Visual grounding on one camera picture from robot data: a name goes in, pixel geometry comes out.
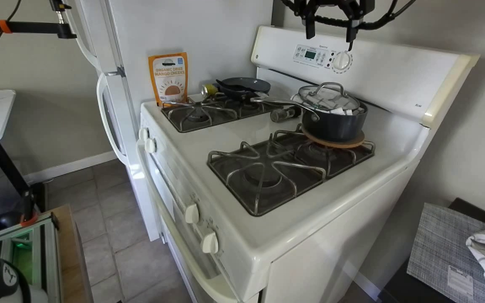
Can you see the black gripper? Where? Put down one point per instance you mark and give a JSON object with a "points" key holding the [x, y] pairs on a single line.
{"points": [[338, 6]]}

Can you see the glass pot lid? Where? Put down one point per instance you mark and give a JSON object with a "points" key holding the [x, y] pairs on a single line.
{"points": [[327, 92]]}

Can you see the white cloth in pot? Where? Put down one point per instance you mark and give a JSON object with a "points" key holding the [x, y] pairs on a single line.
{"points": [[341, 109]]}

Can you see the black cooking pot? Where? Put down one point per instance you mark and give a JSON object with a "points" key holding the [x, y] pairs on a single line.
{"points": [[333, 128]]}

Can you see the white oven timer dial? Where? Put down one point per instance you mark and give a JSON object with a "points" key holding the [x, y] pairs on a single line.
{"points": [[343, 60]]}

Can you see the small grey metal cap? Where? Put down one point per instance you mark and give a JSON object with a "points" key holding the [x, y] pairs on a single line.
{"points": [[285, 112]]}

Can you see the black frying pan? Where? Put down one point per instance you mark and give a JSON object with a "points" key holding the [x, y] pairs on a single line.
{"points": [[245, 84]]}

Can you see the round cork trivet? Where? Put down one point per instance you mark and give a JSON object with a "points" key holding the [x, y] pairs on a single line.
{"points": [[333, 144]]}

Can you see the white refrigerator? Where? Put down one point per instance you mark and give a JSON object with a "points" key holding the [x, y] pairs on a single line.
{"points": [[198, 33]]}

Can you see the white gas stove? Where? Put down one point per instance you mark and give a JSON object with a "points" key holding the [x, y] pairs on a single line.
{"points": [[237, 134]]}

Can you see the black cast-iron stove grate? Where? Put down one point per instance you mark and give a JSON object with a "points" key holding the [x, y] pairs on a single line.
{"points": [[198, 114], [270, 168]]}

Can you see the orange food pouch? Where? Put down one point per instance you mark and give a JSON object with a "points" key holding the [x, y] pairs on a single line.
{"points": [[169, 77]]}

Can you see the white stove knob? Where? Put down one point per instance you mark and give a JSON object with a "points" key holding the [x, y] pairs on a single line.
{"points": [[193, 213], [151, 144], [146, 133], [210, 242]]}

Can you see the grey woven placemat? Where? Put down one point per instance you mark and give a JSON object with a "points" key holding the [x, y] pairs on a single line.
{"points": [[439, 252]]}

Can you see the black side table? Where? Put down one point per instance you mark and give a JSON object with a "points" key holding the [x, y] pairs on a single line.
{"points": [[395, 288]]}

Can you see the black bar with orange tape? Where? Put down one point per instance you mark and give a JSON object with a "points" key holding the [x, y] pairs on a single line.
{"points": [[29, 27]]}

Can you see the wooden board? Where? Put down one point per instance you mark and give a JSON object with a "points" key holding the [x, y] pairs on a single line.
{"points": [[71, 252]]}

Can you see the black stand leg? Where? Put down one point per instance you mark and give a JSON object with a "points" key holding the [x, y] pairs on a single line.
{"points": [[9, 168]]}

